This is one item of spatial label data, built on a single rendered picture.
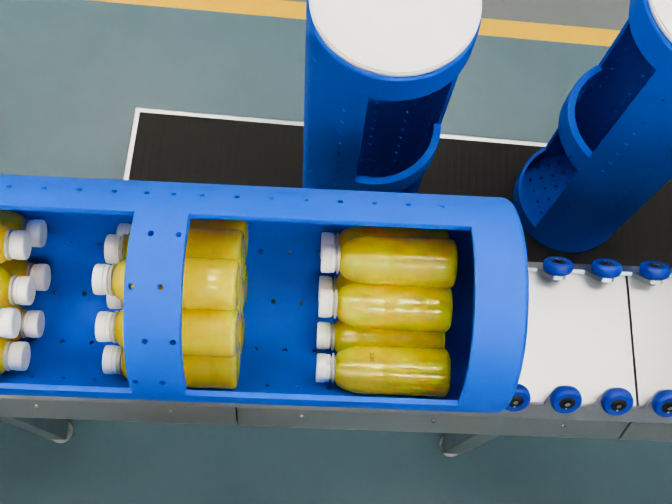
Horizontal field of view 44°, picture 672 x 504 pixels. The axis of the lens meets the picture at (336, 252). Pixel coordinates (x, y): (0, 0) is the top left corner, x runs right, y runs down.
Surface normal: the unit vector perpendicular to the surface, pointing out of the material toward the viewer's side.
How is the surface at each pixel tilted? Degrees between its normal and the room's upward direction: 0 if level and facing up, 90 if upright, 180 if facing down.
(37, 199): 29
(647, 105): 91
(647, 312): 0
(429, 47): 0
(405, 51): 0
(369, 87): 90
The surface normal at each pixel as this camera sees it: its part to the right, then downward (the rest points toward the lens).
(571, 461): 0.04, -0.33
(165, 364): 0.00, 0.56
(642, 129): -0.49, 0.82
